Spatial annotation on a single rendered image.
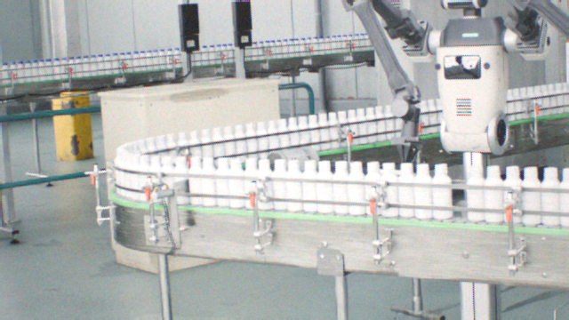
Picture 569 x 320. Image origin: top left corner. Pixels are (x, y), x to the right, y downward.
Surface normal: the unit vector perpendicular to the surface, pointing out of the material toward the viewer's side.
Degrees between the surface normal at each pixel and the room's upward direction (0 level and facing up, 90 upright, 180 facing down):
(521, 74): 90
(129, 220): 90
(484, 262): 90
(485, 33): 90
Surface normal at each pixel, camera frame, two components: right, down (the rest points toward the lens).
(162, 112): 0.62, 0.07
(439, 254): -0.56, 0.14
